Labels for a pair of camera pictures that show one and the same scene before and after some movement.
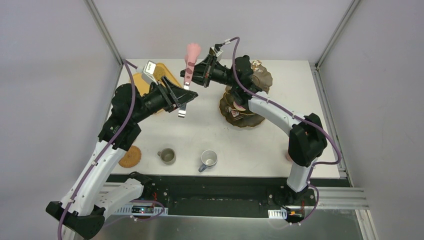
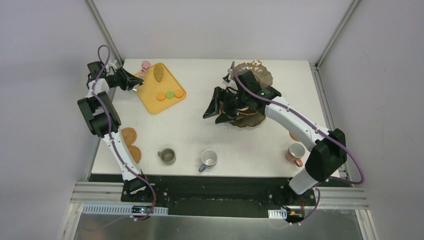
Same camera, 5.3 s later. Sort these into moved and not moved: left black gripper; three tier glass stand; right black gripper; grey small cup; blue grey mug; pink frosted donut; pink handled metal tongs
Moved: pink handled metal tongs; left black gripper; right black gripper
Not moved: three tier glass stand; grey small cup; pink frosted donut; blue grey mug
